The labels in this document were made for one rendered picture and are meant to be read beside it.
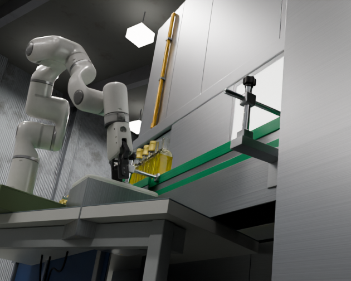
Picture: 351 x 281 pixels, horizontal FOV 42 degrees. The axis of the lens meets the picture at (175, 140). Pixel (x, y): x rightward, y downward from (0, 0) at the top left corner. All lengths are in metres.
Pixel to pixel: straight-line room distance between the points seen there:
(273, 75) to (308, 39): 0.71
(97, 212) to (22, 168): 0.57
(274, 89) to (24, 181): 0.90
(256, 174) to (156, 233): 0.26
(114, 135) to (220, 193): 0.38
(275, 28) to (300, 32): 0.84
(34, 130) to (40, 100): 0.11
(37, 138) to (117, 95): 0.45
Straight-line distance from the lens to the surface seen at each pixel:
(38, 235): 1.43
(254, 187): 1.03
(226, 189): 1.13
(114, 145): 1.34
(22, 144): 1.72
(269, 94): 1.45
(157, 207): 1.03
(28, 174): 1.68
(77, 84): 1.45
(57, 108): 1.74
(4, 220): 1.52
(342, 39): 0.71
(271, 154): 0.96
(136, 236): 1.11
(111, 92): 1.40
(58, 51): 1.59
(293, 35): 0.81
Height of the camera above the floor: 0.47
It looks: 23 degrees up
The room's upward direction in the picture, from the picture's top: 9 degrees clockwise
